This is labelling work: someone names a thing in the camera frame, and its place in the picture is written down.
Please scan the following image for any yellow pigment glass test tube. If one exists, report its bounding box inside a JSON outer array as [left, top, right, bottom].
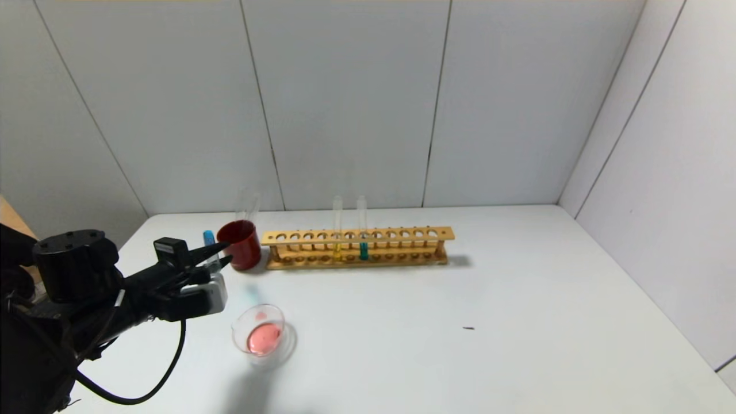
[[332, 196, 344, 260]]

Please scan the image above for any wooden test tube rack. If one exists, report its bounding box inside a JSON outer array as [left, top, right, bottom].
[[262, 226, 455, 271]]

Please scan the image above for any teal pigment glass test tube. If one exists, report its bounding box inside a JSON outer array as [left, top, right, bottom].
[[356, 195, 370, 261]]

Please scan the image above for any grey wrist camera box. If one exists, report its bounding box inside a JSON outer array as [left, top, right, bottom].
[[179, 273, 228, 318]]

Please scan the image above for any dark red cup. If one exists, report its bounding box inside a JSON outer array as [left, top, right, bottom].
[[217, 220, 262, 271]]

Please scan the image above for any clear glass beaker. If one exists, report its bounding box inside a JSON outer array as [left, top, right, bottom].
[[231, 304, 297, 369]]

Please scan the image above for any blue pigment glass test tube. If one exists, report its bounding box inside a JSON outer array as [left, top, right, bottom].
[[202, 229, 260, 308]]

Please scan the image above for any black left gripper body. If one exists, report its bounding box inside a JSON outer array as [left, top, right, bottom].
[[124, 237, 206, 306]]

